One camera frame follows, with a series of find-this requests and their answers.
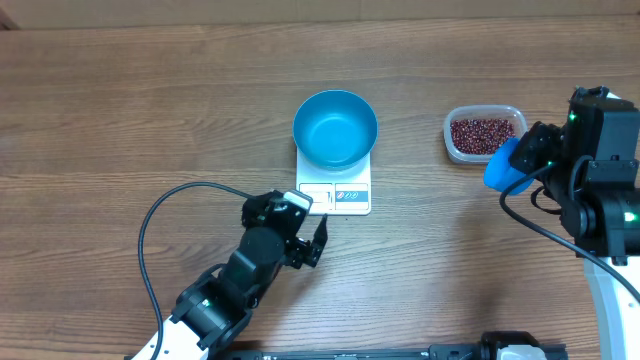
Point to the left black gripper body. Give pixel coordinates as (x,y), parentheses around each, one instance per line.
(296,255)

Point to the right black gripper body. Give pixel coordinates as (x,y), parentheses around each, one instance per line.
(536,149)

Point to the blue plastic measuring scoop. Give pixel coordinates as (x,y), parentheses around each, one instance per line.
(499,174)

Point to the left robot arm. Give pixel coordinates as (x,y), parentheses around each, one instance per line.
(211,312)

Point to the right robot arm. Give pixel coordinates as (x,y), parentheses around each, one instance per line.
(589,168)

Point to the white digital kitchen scale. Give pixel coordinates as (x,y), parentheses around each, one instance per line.
(343,192)

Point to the teal blue bowl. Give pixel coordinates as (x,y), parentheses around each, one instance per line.
(335,129)

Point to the red adzuki beans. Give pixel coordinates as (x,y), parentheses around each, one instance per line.
(480,136)

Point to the clear plastic food container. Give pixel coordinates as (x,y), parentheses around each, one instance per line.
(510,113)

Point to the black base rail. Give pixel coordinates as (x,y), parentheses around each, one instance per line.
(494,345)

